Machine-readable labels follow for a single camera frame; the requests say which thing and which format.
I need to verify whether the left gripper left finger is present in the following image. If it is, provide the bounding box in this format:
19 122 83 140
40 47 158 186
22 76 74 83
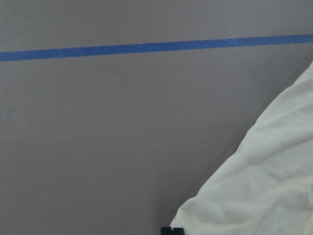
160 227 173 235

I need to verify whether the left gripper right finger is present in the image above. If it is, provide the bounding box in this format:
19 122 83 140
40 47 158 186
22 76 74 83
173 228 184 235

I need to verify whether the brown paper table cover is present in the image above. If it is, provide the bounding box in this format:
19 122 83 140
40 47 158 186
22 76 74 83
0 0 313 235

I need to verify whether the beige long-sleeve graphic shirt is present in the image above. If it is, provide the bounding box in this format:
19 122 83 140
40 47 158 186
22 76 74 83
170 67 313 235

